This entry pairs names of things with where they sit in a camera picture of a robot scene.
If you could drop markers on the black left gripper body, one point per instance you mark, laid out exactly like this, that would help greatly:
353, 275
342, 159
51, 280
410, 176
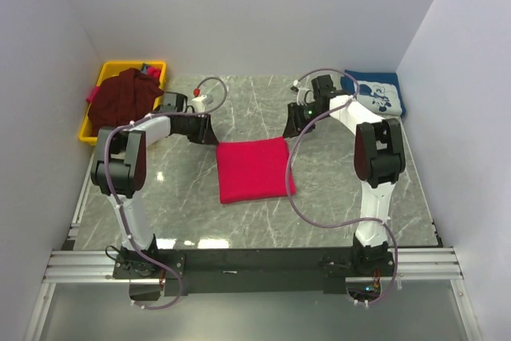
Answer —
193, 127

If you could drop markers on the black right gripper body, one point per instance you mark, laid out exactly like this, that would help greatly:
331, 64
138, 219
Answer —
306, 113

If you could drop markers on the bright red t-shirt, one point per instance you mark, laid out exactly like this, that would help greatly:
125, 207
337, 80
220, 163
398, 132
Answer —
253, 170

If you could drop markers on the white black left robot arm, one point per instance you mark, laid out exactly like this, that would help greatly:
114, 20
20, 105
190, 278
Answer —
120, 169

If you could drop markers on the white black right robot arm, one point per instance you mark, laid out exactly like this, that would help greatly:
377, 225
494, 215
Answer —
379, 160

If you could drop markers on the dark maroon t-shirt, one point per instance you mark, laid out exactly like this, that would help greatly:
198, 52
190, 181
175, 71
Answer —
129, 96

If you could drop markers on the folded blue printed t-shirt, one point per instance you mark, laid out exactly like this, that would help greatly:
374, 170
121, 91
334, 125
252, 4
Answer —
379, 92

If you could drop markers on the pink garment in bin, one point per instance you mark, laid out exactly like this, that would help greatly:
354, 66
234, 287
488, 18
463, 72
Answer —
92, 94

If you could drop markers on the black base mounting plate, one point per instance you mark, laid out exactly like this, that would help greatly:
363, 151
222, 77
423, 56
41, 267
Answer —
201, 283

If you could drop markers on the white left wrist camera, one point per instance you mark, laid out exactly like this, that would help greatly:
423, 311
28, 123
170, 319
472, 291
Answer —
201, 103

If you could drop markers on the aluminium frame rail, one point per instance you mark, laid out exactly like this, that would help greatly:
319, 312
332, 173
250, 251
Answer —
409, 264

